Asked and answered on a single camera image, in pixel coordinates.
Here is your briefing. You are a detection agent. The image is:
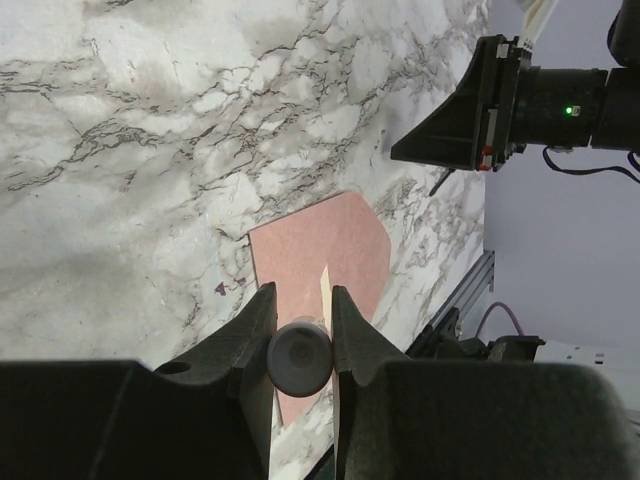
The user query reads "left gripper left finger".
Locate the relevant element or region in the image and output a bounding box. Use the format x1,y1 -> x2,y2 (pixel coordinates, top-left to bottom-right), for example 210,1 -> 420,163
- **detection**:
1,283 -> 277,479

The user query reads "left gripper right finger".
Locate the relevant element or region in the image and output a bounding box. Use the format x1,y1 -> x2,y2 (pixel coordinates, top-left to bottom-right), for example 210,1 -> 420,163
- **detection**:
332,286 -> 639,479

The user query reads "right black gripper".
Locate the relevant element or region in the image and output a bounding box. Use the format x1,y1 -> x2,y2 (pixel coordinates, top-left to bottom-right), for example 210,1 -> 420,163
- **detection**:
390,35 -> 531,171

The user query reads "green white glue stick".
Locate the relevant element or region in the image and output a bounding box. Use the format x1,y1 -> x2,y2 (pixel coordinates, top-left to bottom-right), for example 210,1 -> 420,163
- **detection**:
267,317 -> 333,398

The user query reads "tan paper letter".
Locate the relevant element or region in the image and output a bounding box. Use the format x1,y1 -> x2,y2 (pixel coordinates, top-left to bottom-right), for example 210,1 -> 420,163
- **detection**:
267,264 -> 344,480

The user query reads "pink paper envelope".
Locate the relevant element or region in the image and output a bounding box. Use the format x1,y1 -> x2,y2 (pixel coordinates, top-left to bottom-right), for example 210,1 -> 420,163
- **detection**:
249,192 -> 391,425

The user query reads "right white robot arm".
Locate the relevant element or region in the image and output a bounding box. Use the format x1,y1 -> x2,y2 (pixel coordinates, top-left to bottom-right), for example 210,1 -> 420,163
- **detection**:
390,1 -> 639,179

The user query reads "red black screwdriver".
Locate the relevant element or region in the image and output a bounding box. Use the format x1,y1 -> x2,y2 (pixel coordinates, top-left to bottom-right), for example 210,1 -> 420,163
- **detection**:
428,169 -> 455,197

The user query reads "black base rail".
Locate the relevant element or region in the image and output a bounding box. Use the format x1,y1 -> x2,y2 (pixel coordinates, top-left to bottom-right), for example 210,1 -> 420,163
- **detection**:
310,254 -> 639,479

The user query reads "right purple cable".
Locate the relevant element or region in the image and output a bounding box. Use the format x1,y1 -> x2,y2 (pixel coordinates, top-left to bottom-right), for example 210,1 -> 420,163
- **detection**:
472,301 -> 526,341

